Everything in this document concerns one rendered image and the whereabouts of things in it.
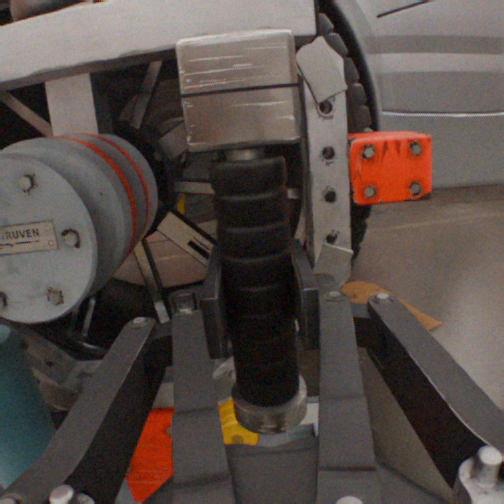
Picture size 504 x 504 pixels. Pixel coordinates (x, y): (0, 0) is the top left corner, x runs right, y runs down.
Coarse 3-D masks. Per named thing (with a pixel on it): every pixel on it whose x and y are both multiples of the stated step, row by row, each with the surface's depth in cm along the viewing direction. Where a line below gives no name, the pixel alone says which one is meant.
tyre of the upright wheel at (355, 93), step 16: (0, 16) 40; (320, 16) 41; (336, 48) 42; (352, 64) 43; (352, 80) 43; (352, 96) 44; (352, 112) 45; (368, 112) 45; (352, 128) 45; (368, 128) 46; (352, 208) 48; (368, 208) 49; (352, 224) 49; (352, 240) 50; (352, 256) 51; (80, 352) 55; (208, 352) 55
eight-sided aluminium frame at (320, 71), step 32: (0, 0) 35; (320, 64) 35; (320, 96) 36; (320, 128) 37; (320, 160) 38; (320, 192) 39; (320, 224) 40; (320, 256) 41; (0, 320) 49; (32, 352) 50; (64, 352) 52; (64, 384) 48; (224, 384) 47
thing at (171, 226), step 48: (96, 0) 43; (0, 96) 45; (144, 96) 46; (0, 144) 57; (144, 144) 51; (192, 192) 50; (288, 192) 50; (144, 240) 53; (144, 288) 75; (48, 336) 54; (96, 336) 57
